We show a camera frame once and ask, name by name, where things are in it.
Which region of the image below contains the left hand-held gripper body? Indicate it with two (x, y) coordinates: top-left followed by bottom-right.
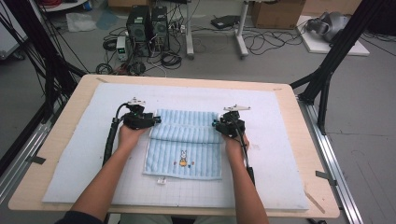
(122, 96), (155, 131)

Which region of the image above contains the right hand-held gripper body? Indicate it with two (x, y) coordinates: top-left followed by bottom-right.
(216, 104), (252, 140)

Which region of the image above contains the blue striped towel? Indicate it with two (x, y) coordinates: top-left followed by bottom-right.
(142, 108), (224, 186)

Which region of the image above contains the person's left hand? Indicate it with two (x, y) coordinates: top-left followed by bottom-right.
(117, 125), (149, 150)

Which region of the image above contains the person's right hand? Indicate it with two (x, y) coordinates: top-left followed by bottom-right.
(222, 133), (250, 157)

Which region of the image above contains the white grid mat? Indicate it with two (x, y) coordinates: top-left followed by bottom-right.
(41, 82), (310, 213)

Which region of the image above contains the white power supply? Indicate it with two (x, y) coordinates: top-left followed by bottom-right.
(115, 35), (130, 62)

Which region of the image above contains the slim black computer tower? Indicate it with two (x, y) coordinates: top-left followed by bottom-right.
(150, 6), (171, 52)

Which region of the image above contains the large black computer tower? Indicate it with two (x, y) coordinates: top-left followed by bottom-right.
(125, 5), (152, 58)

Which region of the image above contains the white desk leg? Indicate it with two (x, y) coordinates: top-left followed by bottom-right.
(184, 0), (196, 61)
(234, 0), (250, 59)

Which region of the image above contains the flat black device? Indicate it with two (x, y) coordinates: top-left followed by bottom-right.
(210, 14), (241, 30)

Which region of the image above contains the grey tape piece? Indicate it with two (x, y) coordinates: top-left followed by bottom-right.
(315, 170), (338, 187)

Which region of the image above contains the wooden strip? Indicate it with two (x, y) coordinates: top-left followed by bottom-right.
(304, 189), (327, 216)

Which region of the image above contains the clear plastic bag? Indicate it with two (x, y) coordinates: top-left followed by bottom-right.
(65, 12), (98, 34)

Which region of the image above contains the person's dark sleeve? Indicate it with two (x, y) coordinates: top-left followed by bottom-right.
(55, 210), (105, 224)

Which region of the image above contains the white board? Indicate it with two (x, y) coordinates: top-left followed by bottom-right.
(295, 15), (371, 57)

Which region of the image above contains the brown cardboard box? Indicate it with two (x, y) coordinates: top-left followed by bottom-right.
(250, 0), (306, 30)

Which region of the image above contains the grey headset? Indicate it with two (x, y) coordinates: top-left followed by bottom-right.
(304, 11), (351, 43)

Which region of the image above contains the left hand-held gripper cable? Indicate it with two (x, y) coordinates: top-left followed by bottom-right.
(102, 102), (130, 168)

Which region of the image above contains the hand-held gripper cable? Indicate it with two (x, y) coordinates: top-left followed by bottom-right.
(102, 102), (130, 168)
(234, 120), (257, 187)

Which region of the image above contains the right hand-held gripper cable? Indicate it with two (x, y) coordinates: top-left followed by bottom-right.
(234, 120), (257, 187)

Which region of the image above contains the black cable coil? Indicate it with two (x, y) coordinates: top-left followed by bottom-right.
(160, 50), (183, 70)

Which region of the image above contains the tangle of black cables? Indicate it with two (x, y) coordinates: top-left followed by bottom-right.
(242, 27), (304, 56)

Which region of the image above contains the aluminium rail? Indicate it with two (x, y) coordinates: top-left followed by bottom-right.
(0, 99), (62, 204)
(297, 99), (364, 224)

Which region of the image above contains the black frame stand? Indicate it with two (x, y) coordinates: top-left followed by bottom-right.
(0, 0), (89, 123)
(289, 0), (396, 135)

